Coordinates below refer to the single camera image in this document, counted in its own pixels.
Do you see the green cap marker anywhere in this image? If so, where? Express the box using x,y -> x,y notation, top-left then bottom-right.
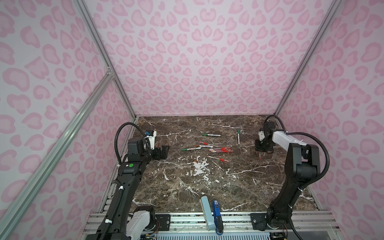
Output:
181,147 -> 202,152
202,133 -> 222,137

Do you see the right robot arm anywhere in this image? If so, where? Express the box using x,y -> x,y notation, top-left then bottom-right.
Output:
253,121 -> 321,231

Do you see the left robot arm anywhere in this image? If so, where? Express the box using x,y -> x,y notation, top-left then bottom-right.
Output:
86,138 -> 170,240

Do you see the light blue box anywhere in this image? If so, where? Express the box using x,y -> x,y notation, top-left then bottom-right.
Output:
200,196 -> 216,231

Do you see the blue black tool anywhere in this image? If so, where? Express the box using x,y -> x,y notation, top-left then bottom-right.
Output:
213,200 -> 224,236

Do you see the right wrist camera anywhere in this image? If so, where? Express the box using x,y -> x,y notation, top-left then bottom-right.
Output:
259,130 -> 265,142

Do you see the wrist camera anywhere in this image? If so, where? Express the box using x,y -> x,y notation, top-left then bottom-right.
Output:
145,130 -> 157,150
259,130 -> 265,142

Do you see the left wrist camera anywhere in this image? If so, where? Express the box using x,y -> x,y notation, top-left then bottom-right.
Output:
145,130 -> 157,150

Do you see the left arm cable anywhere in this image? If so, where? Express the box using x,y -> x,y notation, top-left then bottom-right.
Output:
98,122 -> 151,240

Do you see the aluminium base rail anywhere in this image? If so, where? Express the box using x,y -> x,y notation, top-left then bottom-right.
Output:
82,210 -> 340,240

